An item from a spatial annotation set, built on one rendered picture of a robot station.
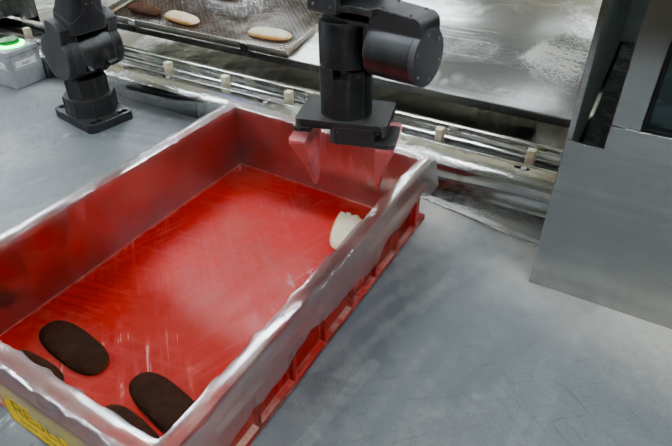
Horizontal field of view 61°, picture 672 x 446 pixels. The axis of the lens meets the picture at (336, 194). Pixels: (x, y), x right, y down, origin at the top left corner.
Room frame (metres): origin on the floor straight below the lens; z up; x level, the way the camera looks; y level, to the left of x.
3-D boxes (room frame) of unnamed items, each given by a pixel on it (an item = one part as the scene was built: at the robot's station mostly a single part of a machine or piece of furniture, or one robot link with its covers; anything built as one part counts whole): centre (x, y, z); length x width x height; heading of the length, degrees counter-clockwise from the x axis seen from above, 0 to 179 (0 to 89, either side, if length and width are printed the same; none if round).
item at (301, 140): (0.58, 0.01, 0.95); 0.07 x 0.07 x 0.09; 76
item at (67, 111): (0.92, 0.43, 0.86); 0.12 x 0.09 x 0.08; 51
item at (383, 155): (0.56, -0.04, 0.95); 0.07 x 0.07 x 0.09; 76
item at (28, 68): (1.08, 0.64, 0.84); 0.08 x 0.08 x 0.11; 61
